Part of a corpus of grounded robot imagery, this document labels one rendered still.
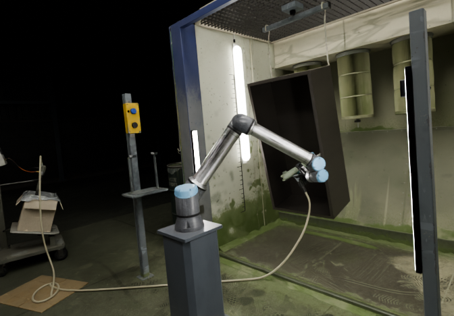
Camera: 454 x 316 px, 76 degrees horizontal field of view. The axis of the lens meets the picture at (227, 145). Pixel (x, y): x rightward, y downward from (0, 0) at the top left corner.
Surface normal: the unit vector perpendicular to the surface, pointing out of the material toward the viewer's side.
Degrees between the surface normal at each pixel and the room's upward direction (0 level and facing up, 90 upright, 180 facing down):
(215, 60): 90
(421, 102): 90
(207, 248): 90
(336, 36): 90
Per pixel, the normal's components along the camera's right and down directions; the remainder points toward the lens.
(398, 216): -0.64, -0.46
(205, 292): 0.70, -0.02
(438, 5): -0.71, 0.10
